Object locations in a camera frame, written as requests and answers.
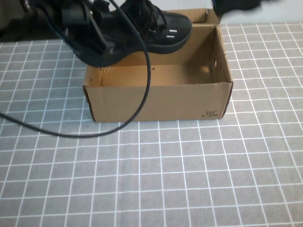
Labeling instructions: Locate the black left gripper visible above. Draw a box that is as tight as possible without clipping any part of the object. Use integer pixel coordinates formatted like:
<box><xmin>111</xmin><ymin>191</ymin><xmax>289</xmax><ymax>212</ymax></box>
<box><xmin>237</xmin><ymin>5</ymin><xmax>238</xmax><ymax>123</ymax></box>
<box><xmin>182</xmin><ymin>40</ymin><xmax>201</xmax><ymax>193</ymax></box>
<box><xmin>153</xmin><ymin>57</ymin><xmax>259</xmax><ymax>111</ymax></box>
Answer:
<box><xmin>60</xmin><ymin>0</ymin><xmax>116</xmax><ymax>60</ymax></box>

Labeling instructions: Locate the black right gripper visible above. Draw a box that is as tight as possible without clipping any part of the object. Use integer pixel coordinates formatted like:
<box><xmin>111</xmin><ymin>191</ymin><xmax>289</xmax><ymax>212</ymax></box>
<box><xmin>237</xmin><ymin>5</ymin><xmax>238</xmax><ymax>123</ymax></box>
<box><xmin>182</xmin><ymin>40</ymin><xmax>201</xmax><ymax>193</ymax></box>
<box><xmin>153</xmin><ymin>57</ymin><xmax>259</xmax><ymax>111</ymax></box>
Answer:
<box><xmin>212</xmin><ymin>0</ymin><xmax>267</xmax><ymax>17</ymax></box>

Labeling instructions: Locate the black mesh sneaker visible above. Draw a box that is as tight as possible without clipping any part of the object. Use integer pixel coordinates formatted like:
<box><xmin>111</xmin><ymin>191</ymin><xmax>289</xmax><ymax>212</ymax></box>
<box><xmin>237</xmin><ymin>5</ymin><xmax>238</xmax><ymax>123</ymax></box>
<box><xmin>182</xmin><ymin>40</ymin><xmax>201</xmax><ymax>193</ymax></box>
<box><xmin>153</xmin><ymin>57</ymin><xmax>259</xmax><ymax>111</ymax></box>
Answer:
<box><xmin>62</xmin><ymin>0</ymin><xmax>193</xmax><ymax>67</ymax></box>

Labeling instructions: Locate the brown cardboard shoe box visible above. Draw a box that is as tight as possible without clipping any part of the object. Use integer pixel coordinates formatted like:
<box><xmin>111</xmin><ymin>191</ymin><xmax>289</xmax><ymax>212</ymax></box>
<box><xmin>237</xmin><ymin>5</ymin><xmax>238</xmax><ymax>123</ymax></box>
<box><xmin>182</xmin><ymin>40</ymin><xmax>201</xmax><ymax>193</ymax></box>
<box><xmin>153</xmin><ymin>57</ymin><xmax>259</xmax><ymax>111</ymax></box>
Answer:
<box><xmin>82</xmin><ymin>8</ymin><xmax>234</xmax><ymax>123</ymax></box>

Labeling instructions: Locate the grey white-grid tablecloth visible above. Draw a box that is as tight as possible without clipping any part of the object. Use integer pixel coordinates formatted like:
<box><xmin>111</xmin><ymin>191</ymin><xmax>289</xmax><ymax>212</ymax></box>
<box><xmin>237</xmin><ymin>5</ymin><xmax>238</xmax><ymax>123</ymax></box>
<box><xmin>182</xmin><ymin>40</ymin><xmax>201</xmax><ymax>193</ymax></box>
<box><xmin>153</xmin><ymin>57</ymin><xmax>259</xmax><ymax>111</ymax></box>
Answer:
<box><xmin>0</xmin><ymin>22</ymin><xmax>303</xmax><ymax>227</ymax></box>

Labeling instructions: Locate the black left camera cable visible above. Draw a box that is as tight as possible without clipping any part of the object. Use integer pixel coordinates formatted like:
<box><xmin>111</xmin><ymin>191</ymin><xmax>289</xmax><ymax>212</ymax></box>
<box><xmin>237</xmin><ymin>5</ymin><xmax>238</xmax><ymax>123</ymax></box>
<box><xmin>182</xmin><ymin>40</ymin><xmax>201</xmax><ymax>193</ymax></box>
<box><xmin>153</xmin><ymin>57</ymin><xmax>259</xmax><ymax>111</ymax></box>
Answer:
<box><xmin>0</xmin><ymin>0</ymin><xmax>152</xmax><ymax>138</ymax></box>

